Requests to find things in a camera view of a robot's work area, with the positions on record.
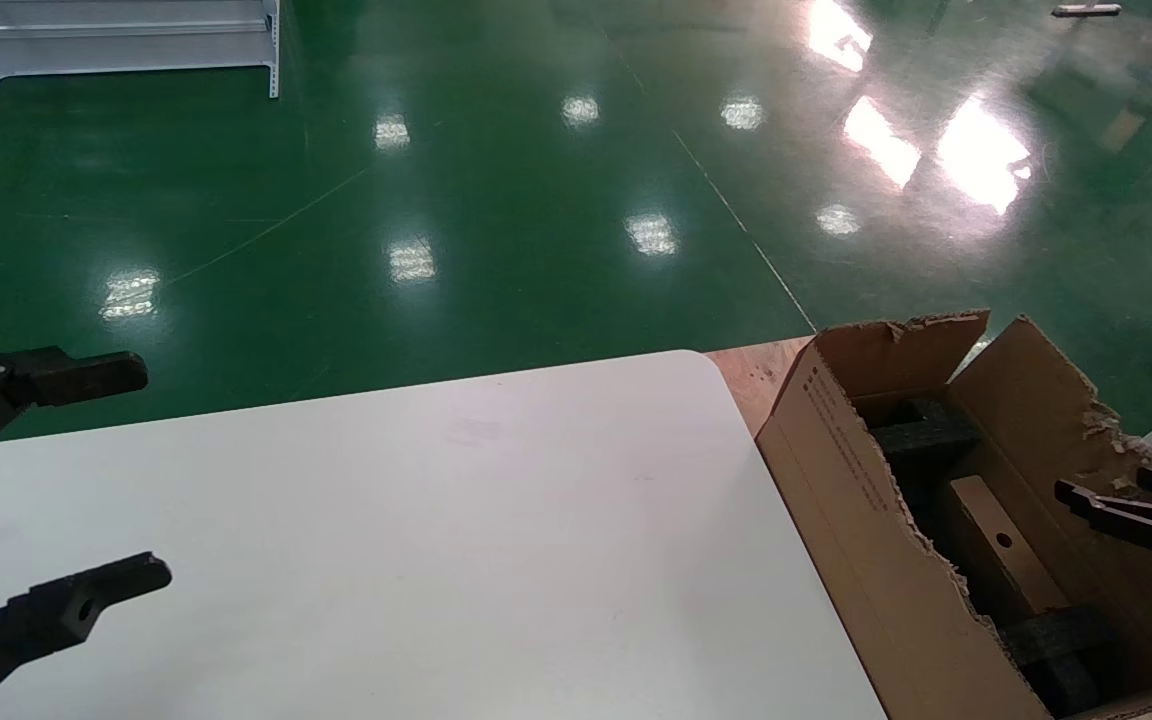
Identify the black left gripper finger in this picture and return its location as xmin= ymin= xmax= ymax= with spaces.
xmin=0 ymin=345 xmax=150 ymax=479
xmin=0 ymin=552 xmax=174 ymax=720

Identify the small brown cardboard box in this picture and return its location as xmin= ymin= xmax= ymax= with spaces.
xmin=946 ymin=475 xmax=1073 ymax=617

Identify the big brown cardboard box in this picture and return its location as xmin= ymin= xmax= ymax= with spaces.
xmin=754 ymin=310 xmax=1152 ymax=720

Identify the black foam block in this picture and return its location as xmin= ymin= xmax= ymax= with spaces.
xmin=869 ymin=397 xmax=984 ymax=463
xmin=998 ymin=606 xmax=1125 ymax=717

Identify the white metal shelf rack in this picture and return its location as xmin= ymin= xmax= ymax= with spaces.
xmin=0 ymin=0 xmax=282 ymax=116

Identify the brown wooden pallet board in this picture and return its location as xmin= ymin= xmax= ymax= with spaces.
xmin=704 ymin=337 xmax=818 ymax=439

